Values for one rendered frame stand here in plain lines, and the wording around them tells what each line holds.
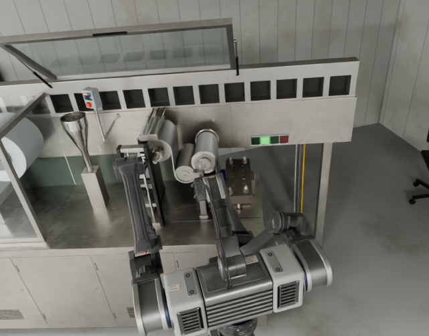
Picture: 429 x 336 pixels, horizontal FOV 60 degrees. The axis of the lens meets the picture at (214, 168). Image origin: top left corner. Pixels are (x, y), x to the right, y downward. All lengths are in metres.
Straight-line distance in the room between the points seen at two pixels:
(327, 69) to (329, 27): 2.19
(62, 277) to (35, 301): 0.34
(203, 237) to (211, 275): 1.02
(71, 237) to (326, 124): 1.67
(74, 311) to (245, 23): 3.00
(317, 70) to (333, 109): 0.27
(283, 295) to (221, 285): 0.19
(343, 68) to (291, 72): 0.29
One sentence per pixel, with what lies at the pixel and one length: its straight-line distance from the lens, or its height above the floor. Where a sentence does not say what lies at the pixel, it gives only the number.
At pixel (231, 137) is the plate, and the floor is 1.22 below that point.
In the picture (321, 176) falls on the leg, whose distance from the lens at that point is 2.81.
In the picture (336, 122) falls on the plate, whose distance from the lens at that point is 2.41.
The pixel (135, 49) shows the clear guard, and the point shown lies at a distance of 1.99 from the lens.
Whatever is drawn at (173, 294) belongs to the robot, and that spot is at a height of 1.53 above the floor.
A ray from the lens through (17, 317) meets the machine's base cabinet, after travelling 3.06.
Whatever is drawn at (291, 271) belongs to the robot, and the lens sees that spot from 1.12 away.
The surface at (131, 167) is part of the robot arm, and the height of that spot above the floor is 1.68.
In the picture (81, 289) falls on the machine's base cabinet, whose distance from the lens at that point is 2.61.
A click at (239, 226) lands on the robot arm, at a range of 1.71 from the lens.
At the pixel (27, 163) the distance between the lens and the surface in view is 2.30.
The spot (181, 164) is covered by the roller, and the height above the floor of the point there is 1.23.
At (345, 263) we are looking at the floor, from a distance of 3.26.
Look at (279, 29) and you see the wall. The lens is 4.17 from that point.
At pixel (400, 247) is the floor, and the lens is 3.49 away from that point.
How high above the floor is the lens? 2.38
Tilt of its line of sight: 34 degrees down
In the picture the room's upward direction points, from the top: 6 degrees counter-clockwise
